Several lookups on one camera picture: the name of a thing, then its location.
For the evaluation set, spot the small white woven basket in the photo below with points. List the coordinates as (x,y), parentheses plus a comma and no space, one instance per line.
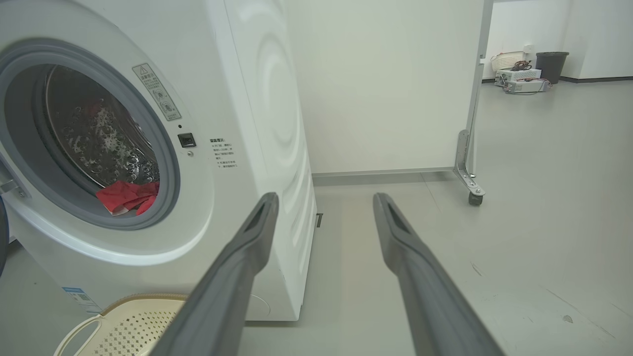
(507,60)

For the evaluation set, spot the red garment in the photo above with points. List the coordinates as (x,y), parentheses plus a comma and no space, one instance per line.
(123,195)

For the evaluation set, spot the grey warning sticker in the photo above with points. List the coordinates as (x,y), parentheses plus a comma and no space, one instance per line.
(157,91)

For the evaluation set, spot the white electronic device box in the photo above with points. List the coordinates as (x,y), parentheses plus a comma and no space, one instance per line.
(519,74)
(524,87)

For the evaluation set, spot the silver door hinge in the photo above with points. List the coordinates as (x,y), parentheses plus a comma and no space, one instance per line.
(11,185)

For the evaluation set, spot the black trash bin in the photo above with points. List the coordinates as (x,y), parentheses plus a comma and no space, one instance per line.
(551,66)

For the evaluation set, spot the cream perforated laundry basket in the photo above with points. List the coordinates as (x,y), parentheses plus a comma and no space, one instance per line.
(128,326)

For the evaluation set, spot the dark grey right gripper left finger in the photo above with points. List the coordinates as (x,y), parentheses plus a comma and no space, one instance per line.
(232,277)

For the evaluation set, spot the black text instruction label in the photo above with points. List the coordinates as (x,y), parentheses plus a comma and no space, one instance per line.
(223,153)

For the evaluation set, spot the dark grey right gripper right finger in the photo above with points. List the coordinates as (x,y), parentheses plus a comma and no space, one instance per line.
(425,296)

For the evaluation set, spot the black door lock slot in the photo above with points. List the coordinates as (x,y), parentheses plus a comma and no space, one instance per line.
(187,140)

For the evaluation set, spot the blue energy label sticker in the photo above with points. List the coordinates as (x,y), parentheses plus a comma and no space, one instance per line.
(79,297)

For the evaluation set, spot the white front-load washing machine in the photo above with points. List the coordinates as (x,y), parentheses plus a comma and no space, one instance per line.
(237,99)

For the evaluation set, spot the metal wheeled stand leg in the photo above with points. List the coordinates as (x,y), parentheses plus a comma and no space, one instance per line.
(385,89)

